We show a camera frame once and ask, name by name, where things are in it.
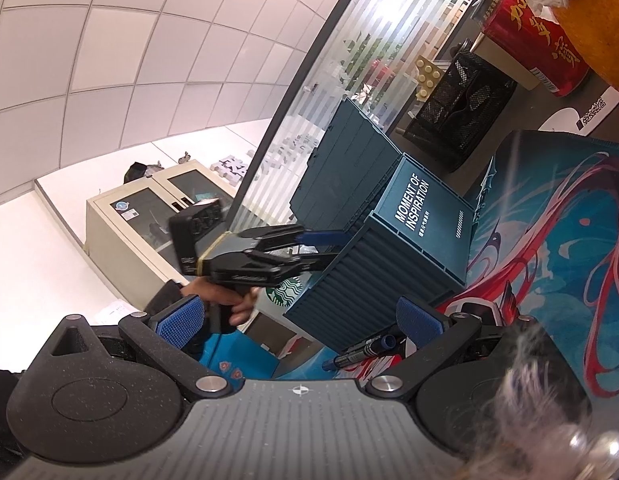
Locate beige metal cabinet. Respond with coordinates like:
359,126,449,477
85,159,236,286

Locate person's left hand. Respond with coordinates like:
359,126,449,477
182,280,256,326

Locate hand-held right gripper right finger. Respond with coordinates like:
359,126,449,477
365,294,540,401

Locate black marker blue cap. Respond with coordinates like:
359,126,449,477
322,332,406,370

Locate blue paper bag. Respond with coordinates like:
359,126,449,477
198,332,285,381

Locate white paper sheet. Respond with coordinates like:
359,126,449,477
96,299,136,327

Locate black bag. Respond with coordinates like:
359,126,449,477
123,161,162,184

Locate yellow tissue box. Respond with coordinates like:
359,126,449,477
549,0,619,93

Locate printed desk mat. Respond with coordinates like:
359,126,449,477
276,130,619,480

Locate black mesh pen holder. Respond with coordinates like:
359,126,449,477
404,50,516,172

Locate beige blister pack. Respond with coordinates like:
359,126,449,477
413,57,444,102

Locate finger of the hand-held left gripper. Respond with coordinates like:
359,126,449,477
249,247,343,281
236,225,351,250

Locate red tin can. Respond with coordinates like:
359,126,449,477
482,0,590,98

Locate white carton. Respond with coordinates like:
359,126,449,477
472,35,540,92

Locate blue container storage box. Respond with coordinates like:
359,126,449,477
284,97,475,353

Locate white letter sign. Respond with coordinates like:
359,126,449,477
209,149,257,187

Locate white printed card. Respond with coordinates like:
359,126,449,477
537,85,619,135

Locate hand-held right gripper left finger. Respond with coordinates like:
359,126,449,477
19,291,235,403

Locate translucent plastic cup green logo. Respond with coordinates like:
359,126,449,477
259,277,305,318

